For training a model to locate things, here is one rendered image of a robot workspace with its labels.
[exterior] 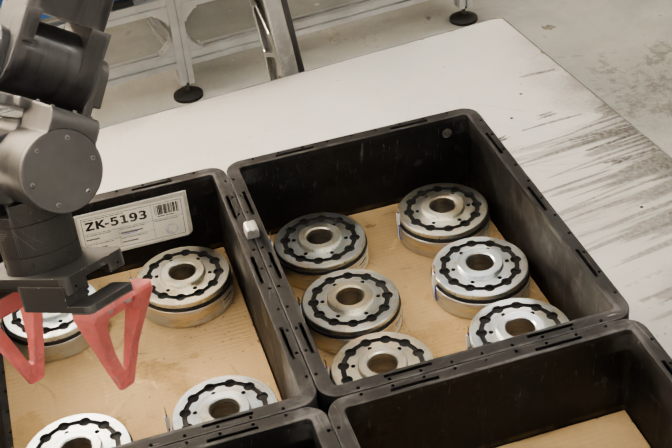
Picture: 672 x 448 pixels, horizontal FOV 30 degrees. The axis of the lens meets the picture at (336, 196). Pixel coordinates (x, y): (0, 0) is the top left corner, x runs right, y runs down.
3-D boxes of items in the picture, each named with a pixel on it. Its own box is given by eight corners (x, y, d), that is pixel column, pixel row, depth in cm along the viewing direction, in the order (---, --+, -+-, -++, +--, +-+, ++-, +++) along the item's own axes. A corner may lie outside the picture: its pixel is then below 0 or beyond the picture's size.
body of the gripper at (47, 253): (35, 269, 99) (9, 181, 98) (129, 269, 94) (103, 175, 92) (-26, 302, 94) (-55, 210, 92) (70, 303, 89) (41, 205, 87)
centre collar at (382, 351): (353, 354, 123) (353, 350, 123) (402, 346, 123) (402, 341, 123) (362, 389, 119) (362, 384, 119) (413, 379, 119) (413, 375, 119)
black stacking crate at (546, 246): (238, 249, 147) (225, 168, 140) (474, 190, 153) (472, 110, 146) (335, 493, 115) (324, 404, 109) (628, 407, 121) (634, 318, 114)
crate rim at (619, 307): (225, 181, 142) (222, 163, 140) (473, 122, 147) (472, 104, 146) (324, 420, 110) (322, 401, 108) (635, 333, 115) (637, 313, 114)
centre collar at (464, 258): (448, 260, 134) (448, 256, 133) (489, 246, 135) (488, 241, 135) (471, 286, 130) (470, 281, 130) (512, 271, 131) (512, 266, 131)
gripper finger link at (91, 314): (109, 364, 99) (77, 253, 96) (178, 367, 95) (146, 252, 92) (49, 404, 93) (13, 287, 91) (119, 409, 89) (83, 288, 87)
